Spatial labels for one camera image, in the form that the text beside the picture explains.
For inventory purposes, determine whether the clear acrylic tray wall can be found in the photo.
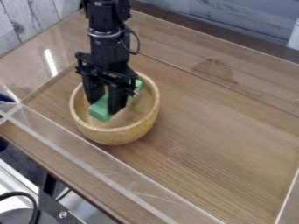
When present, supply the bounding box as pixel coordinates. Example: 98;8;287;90
0;12;299;224

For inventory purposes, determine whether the black metal table leg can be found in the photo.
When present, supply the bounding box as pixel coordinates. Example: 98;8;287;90
43;174;58;197

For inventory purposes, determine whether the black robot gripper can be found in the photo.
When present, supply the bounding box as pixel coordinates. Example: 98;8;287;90
75;29;138;115

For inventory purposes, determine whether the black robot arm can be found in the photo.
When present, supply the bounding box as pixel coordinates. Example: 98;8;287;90
75;0;141;115

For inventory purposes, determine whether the brown wooden bowl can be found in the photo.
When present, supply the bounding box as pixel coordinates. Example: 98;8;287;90
70;73;162;146

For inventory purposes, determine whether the black cable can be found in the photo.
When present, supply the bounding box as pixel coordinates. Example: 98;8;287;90
0;191;40;224

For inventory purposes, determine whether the blue object at left edge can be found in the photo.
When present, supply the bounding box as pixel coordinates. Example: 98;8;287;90
0;93;15;102

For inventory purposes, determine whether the green rectangular block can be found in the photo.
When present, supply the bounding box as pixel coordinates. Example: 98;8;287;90
89;80;145;122

